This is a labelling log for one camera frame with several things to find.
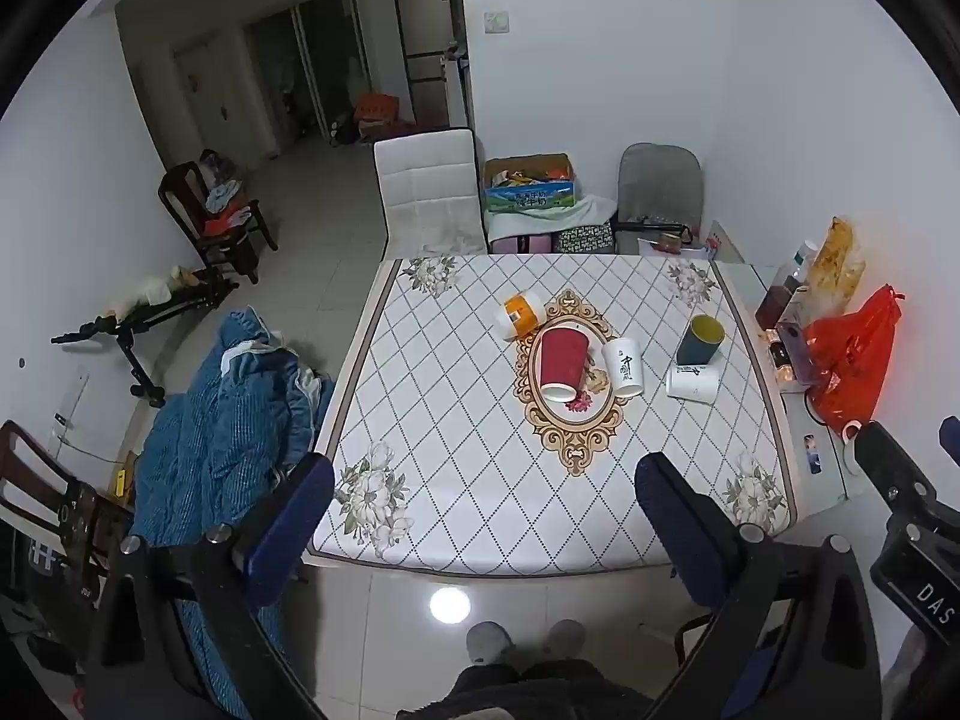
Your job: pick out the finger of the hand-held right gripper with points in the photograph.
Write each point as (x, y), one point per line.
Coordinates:
(892, 465)
(951, 439)

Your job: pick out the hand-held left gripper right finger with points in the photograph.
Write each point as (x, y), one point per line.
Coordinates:
(675, 532)

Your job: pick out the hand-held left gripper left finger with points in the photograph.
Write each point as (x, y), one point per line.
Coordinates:
(289, 532)

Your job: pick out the plain white cup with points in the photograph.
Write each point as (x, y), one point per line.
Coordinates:
(694, 385)

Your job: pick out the white cup with black print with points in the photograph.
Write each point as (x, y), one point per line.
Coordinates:
(624, 367)

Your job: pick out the dark green cup yellow inside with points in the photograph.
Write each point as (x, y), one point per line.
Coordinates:
(697, 349)

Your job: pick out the red paper cup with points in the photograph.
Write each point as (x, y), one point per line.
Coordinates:
(562, 360)

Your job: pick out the orange and white cup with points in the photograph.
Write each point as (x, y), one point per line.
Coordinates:
(519, 313)

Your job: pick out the white mug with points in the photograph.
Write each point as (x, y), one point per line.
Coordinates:
(851, 446)

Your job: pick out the small printed card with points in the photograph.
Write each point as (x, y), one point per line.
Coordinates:
(812, 454)

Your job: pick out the red plastic bag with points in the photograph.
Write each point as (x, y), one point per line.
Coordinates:
(851, 360)

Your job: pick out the blue quilt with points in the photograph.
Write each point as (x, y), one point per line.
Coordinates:
(217, 427)

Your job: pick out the small purple box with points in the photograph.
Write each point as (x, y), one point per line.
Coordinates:
(796, 356)

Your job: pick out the person's right shoe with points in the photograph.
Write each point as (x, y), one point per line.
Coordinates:
(564, 639)

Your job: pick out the person's shoe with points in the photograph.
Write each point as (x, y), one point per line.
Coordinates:
(564, 639)
(489, 643)

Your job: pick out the yellow floor item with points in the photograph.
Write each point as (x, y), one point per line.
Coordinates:
(120, 480)

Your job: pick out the brown jar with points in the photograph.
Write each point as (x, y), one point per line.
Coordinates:
(776, 307)

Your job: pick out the diamond patterned floral tablecloth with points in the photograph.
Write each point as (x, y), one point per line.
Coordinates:
(465, 420)

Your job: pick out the yellow snack bag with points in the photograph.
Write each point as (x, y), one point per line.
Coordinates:
(836, 262)

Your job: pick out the person's left shoe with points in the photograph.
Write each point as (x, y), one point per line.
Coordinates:
(489, 643)

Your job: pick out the white side table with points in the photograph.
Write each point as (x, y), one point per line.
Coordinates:
(757, 292)

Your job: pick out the person's dark trouser legs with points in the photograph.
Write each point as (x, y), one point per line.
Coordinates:
(525, 694)

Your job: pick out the white capped bottle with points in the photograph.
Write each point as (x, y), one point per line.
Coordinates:
(801, 259)

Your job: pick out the brown wooden chair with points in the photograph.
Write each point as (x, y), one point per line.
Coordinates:
(52, 495)

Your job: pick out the black exercise machine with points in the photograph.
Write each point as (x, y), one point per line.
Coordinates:
(161, 307)

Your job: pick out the black and white patterned bag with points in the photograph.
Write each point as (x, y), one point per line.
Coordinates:
(585, 240)

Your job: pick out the pink bag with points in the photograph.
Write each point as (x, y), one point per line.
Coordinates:
(521, 244)

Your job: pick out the clothes pile on chair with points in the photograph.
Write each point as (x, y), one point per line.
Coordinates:
(223, 206)

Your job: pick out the white folded cloth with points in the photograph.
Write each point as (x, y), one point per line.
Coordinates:
(551, 221)

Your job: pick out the grey office chair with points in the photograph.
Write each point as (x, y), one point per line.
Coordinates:
(660, 184)

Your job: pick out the dark wooden chair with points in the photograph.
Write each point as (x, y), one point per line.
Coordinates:
(180, 199)

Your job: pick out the cardboard box of snacks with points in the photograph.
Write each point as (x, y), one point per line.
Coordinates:
(532, 191)

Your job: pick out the white padded chair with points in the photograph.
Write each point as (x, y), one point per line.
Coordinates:
(427, 187)

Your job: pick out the orange box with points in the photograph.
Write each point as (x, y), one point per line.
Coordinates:
(375, 109)

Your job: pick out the tall white cabinet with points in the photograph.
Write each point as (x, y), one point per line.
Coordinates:
(431, 52)

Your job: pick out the white wall switch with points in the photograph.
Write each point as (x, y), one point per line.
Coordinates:
(496, 22)

